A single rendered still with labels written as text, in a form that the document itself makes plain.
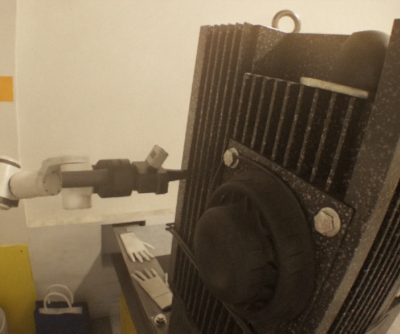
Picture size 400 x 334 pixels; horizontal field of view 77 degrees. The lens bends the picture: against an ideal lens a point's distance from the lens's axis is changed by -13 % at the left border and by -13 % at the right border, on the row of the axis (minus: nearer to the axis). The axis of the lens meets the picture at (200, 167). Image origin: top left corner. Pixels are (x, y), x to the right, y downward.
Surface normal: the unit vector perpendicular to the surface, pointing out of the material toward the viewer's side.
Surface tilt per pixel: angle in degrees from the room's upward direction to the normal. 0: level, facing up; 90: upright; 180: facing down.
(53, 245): 90
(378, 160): 90
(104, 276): 90
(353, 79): 90
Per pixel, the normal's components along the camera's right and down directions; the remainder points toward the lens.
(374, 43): -0.39, -0.25
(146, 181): 0.44, 0.37
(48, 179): 0.93, -0.09
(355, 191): -0.88, 0.04
